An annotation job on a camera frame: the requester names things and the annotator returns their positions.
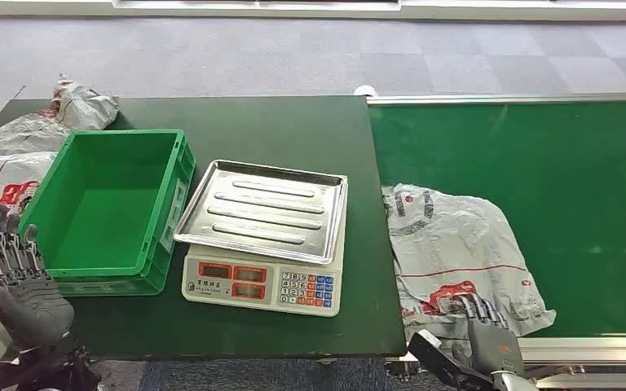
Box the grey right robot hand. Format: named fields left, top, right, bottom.
left=450, top=293, right=526, bottom=379

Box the steel weighing pan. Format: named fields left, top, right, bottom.
left=173, top=159, right=348, bottom=266

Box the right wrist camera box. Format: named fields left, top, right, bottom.
left=407, top=330, right=495, bottom=391

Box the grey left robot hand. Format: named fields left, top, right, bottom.
left=0, top=204, right=75, bottom=352

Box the crumpled grey mailer package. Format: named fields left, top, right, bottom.
left=0, top=74, right=121, bottom=157

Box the dark green table board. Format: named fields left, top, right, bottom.
left=0, top=95, right=407, bottom=362

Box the aluminium conveyor frame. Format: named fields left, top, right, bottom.
left=367, top=91, right=626, bottom=391

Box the grey mailer package red print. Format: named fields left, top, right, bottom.
left=381, top=183, right=557, bottom=342

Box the green conveyor belt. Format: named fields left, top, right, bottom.
left=369, top=99, right=626, bottom=338

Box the flat white mailer package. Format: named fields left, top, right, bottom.
left=0, top=152, right=59, bottom=268

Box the white electronic scale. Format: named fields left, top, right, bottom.
left=181, top=178, right=349, bottom=318

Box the green plastic crate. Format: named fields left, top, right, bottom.
left=18, top=129, right=196, bottom=297

